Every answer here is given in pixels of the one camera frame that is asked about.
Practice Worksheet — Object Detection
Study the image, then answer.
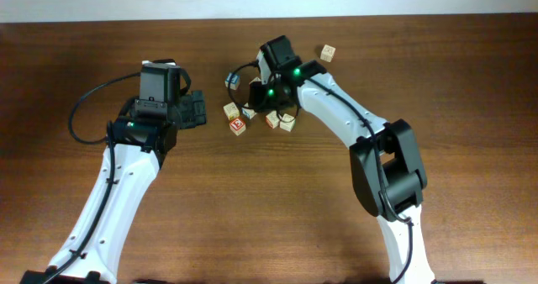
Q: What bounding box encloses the green edged wooden block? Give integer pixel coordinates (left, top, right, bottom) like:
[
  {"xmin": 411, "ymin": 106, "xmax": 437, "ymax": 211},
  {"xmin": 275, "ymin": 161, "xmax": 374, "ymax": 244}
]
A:
[{"xmin": 229, "ymin": 118, "xmax": 246, "ymax": 136}]

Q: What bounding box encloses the red letter U block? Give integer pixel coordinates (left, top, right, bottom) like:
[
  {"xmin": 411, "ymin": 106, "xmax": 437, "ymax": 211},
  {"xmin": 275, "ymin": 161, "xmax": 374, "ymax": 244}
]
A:
[{"xmin": 266, "ymin": 110, "xmax": 280, "ymax": 129}]

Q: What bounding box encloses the yellow edged wooden block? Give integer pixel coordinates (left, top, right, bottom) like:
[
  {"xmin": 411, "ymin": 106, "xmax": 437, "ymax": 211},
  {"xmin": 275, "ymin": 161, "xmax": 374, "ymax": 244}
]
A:
[{"xmin": 223, "ymin": 103, "xmax": 240, "ymax": 121}]

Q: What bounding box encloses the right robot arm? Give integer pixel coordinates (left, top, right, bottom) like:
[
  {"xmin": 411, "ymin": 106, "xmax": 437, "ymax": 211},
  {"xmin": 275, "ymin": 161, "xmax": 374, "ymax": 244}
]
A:
[{"xmin": 249, "ymin": 35, "xmax": 436, "ymax": 284}]

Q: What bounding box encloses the yellow top wooden block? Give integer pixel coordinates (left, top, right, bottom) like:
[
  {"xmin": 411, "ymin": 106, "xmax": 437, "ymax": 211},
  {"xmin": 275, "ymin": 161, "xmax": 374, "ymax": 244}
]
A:
[{"xmin": 279, "ymin": 113, "xmax": 296, "ymax": 132}]

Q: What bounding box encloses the plain wooden block far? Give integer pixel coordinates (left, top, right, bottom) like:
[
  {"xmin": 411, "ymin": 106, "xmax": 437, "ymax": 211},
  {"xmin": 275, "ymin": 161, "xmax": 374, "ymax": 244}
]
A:
[{"xmin": 320, "ymin": 45, "xmax": 335, "ymax": 62}]

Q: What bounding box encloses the blue edged wooden block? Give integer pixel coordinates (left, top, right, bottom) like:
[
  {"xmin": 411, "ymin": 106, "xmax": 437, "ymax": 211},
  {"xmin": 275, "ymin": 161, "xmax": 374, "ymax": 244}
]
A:
[{"xmin": 241, "ymin": 103, "xmax": 256, "ymax": 120}]

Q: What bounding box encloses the red edged wooden block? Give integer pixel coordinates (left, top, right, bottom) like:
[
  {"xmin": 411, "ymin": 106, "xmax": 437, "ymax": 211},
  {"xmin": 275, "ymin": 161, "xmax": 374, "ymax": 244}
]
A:
[{"xmin": 249, "ymin": 77, "xmax": 261, "ymax": 84}]

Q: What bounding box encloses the right black cable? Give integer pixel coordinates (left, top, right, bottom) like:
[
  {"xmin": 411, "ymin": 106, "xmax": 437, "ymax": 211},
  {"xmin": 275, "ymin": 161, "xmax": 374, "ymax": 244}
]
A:
[{"xmin": 226, "ymin": 60, "xmax": 415, "ymax": 284}]

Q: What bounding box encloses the blue number two block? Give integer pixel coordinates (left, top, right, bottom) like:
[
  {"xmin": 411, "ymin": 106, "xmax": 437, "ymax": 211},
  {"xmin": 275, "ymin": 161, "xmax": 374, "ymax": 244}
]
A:
[{"xmin": 224, "ymin": 72, "xmax": 240, "ymax": 91}]

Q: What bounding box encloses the left black cable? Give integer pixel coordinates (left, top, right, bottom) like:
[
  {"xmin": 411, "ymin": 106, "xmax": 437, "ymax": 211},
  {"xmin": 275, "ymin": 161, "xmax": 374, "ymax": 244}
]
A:
[{"xmin": 40, "ymin": 59, "xmax": 193, "ymax": 284}]

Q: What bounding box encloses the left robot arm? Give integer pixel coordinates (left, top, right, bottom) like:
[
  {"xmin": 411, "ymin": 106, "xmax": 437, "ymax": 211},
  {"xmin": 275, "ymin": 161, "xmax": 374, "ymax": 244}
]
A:
[{"xmin": 21, "ymin": 59, "xmax": 207, "ymax": 283}]

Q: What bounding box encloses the black cable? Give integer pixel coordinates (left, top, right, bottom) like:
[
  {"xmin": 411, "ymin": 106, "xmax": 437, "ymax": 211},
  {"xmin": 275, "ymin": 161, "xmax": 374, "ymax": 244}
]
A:
[
  {"xmin": 226, "ymin": 60, "xmax": 415, "ymax": 284},
  {"xmin": 40, "ymin": 59, "xmax": 193, "ymax": 284}
]

